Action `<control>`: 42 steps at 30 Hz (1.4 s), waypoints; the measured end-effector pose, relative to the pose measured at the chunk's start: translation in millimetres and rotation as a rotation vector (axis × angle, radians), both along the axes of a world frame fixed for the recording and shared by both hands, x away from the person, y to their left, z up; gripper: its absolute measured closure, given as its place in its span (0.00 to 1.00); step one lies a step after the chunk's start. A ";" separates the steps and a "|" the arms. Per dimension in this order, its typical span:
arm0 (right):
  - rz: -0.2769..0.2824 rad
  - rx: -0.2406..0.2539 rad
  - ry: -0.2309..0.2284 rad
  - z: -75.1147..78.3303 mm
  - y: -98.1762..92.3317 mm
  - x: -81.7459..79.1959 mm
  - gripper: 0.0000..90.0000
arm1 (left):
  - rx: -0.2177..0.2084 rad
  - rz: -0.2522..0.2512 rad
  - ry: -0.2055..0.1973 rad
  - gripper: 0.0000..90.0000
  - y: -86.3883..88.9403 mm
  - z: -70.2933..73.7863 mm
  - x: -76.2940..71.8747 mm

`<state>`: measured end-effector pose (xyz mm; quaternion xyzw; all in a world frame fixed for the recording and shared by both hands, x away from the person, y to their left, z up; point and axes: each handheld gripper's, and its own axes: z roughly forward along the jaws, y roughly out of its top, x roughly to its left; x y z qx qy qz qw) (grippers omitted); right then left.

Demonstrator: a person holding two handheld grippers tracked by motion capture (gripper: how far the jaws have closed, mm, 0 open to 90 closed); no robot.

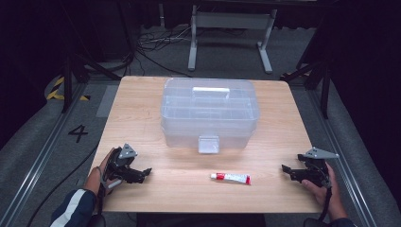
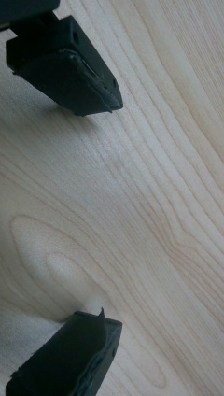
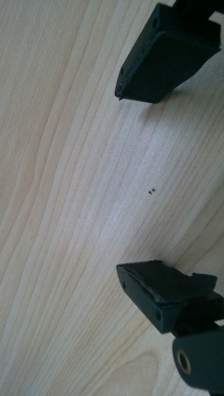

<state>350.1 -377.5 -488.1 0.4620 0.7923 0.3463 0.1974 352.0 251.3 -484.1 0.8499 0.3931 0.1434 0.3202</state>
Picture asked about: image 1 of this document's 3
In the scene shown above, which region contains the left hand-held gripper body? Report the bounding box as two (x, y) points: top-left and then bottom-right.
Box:
(105, 143), (140, 184)

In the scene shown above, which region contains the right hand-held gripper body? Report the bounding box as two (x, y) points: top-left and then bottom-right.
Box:
(297, 147), (340, 189)

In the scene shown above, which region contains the red and white tube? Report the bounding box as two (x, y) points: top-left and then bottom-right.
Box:
(210, 172), (253, 186)

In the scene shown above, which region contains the clear plastic storage box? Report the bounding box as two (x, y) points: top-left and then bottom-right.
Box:
(160, 77), (261, 155)

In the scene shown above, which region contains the person's left hand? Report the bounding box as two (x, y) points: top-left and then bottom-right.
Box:
(91, 148), (123, 194)

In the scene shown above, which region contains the person's right hand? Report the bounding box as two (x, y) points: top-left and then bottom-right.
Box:
(301, 164), (340, 209)

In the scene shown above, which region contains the black tripod stand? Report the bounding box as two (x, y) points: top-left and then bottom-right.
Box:
(60, 0), (123, 114)
(280, 18), (333, 120)

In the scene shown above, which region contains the metal floor rail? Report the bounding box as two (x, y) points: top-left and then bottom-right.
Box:
(0, 82), (89, 227)
(306, 89), (378, 227)

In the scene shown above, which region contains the right hand-held gripper cable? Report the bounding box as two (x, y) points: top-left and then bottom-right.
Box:
(317, 181), (334, 222)

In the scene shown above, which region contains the black floor cable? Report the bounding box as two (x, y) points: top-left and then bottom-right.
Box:
(26, 143), (100, 227)

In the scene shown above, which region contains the bundle of floor cables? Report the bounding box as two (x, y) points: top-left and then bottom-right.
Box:
(135, 26), (194, 79)

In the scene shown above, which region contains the grey metal table frame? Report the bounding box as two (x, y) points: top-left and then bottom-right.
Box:
(187, 4), (279, 76)

